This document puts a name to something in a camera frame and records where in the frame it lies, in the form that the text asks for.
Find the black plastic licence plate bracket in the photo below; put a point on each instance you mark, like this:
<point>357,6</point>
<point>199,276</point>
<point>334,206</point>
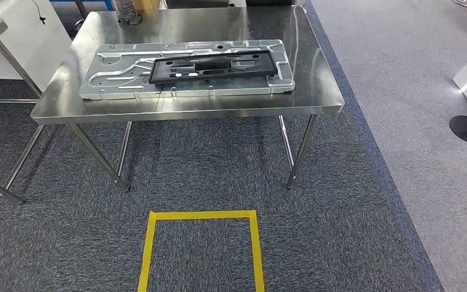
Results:
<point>165,76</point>

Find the stainless steel workbench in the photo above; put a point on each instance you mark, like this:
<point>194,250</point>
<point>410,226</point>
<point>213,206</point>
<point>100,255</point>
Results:
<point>197,26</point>

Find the grey stamped metal panel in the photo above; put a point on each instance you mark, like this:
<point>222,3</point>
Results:
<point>108,86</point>

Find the steel pole stand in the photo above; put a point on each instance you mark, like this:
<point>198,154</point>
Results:
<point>81,10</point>

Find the white cabinet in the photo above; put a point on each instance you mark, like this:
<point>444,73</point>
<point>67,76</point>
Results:
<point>28,48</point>

